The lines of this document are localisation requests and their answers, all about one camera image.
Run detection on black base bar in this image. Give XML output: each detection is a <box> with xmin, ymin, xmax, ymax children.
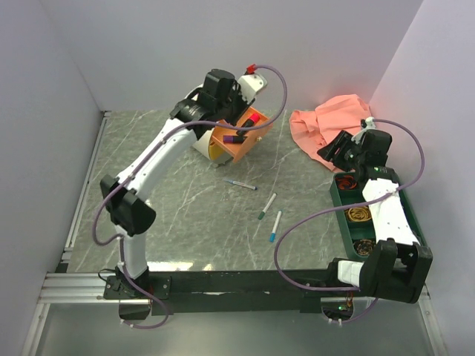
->
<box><xmin>103</xmin><ymin>269</ymin><xmax>361</xmax><ymax>320</ymax></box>

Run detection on blue capped marker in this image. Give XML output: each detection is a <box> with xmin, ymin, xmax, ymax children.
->
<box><xmin>269</xmin><ymin>210</ymin><xmax>283</xmax><ymax>243</ymax></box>

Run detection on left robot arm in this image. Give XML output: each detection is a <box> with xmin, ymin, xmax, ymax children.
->
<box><xmin>99</xmin><ymin>69</ymin><xmax>267</xmax><ymax>298</ymax></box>

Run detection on purple highlighter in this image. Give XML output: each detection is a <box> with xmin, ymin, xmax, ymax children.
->
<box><xmin>223</xmin><ymin>136</ymin><xmax>246</xmax><ymax>144</ymax></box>

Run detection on pink cloth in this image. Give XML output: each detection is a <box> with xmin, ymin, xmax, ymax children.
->
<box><xmin>289</xmin><ymin>94</ymin><xmax>372</xmax><ymax>173</ymax></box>

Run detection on coiled band lower compartment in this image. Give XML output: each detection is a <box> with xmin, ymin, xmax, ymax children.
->
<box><xmin>353</xmin><ymin>239</ymin><xmax>376</xmax><ymax>257</ymax></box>

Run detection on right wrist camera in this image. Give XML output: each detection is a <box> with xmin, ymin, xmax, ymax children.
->
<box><xmin>352</xmin><ymin>116</ymin><xmax>376</xmax><ymax>145</ymax></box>

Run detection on round cream drawer cabinet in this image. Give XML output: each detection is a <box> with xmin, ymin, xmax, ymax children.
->
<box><xmin>185</xmin><ymin>84</ymin><xmax>274</xmax><ymax>168</ymax></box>

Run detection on green compartment tray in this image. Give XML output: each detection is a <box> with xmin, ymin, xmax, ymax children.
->
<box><xmin>330</xmin><ymin>173</ymin><xmax>427</xmax><ymax>262</ymax></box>

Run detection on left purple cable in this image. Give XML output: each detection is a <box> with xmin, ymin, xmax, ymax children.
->
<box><xmin>91</xmin><ymin>64</ymin><xmax>289</xmax><ymax>330</ymax></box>

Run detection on green capped marker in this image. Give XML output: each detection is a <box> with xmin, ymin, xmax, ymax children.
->
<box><xmin>258</xmin><ymin>192</ymin><xmax>277</xmax><ymax>220</ymax></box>

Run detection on pink highlighter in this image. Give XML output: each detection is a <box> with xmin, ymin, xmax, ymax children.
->
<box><xmin>237</xmin><ymin>113</ymin><xmax>260</xmax><ymax>136</ymax></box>

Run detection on orange rubber bands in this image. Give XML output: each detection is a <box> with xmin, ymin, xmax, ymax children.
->
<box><xmin>335</xmin><ymin>175</ymin><xmax>358</xmax><ymax>191</ymax></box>

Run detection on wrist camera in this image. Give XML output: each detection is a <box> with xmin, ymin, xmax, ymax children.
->
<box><xmin>237</xmin><ymin>73</ymin><xmax>267</xmax><ymax>104</ymax></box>
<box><xmin>352</xmin><ymin>116</ymin><xmax>376</xmax><ymax>145</ymax></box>

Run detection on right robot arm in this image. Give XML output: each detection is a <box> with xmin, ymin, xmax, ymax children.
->
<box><xmin>318</xmin><ymin>129</ymin><xmax>433</xmax><ymax>303</ymax></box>

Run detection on thin white pen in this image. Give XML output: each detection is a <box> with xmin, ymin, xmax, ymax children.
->
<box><xmin>223</xmin><ymin>179</ymin><xmax>258</xmax><ymax>191</ymax></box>

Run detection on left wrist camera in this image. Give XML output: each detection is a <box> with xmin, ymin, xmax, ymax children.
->
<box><xmin>237</xmin><ymin>73</ymin><xmax>267</xmax><ymax>104</ymax></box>

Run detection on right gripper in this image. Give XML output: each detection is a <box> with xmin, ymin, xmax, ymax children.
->
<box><xmin>317</xmin><ymin>130</ymin><xmax>366</xmax><ymax>173</ymax></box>

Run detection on yellow rubber bands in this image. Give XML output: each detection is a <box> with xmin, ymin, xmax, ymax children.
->
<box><xmin>344</xmin><ymin>206</ymin><xmax>372</xmax><ymax>223</ymax></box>

